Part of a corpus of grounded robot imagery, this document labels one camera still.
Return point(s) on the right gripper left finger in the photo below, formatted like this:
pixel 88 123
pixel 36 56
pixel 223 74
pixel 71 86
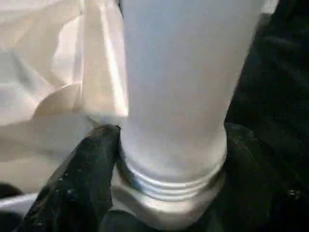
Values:
pixel 77 188

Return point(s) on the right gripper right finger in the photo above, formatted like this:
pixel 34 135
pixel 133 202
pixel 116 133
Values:
pixel 265 193

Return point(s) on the white plastic table top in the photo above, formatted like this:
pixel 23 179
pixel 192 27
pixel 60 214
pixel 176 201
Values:
pixel 58 72

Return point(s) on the white plastic table leg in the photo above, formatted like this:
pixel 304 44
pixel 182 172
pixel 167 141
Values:
pixel 178 96

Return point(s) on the black work mat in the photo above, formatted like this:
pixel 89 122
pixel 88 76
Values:
pixel 275 87

